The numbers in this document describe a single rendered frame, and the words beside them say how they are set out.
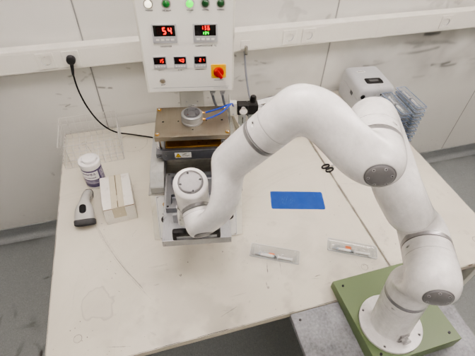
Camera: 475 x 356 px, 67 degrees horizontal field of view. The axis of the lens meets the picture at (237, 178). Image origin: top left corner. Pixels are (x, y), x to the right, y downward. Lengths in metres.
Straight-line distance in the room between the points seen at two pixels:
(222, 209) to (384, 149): 0.36
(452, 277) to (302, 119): 0.50
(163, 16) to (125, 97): 0.70
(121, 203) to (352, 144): 1.03
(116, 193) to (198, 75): 0.56
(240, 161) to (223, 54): 0.69
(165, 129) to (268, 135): 0.69
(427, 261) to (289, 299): 0.54
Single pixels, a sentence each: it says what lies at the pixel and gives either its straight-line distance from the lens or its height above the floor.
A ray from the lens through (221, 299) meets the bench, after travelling 1.29.
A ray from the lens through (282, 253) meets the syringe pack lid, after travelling 1.37.
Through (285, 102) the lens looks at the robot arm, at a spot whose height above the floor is 1.55.
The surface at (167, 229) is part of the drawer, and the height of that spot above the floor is 0.97.
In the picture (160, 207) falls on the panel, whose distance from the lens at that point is 1.36.
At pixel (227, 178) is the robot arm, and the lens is 0.78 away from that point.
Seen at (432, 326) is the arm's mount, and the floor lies 0.81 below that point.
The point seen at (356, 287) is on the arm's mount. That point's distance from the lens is 1.35.
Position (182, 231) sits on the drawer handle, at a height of 1.01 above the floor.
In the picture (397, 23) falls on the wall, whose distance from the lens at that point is 2.17.
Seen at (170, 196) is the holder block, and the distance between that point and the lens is 1.24.
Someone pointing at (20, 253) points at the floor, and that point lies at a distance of 2.59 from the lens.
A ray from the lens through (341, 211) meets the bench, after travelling 1.58.
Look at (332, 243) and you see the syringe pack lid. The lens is 1.44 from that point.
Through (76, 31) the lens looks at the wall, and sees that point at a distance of 1.76.
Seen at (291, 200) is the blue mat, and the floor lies 0.75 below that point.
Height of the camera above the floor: 1.92
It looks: 46 degrees down
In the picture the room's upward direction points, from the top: 2 degrees clockwise
